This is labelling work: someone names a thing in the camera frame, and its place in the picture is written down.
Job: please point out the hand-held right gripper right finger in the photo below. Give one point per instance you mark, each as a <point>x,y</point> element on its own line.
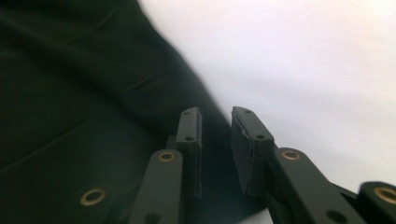
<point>252,149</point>

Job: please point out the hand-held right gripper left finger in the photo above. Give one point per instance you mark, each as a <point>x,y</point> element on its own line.
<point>190,155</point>

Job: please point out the black shorts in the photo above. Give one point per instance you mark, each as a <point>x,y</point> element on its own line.
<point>77,93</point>

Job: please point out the white table mat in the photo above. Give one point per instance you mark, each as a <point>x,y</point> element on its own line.
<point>311,62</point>

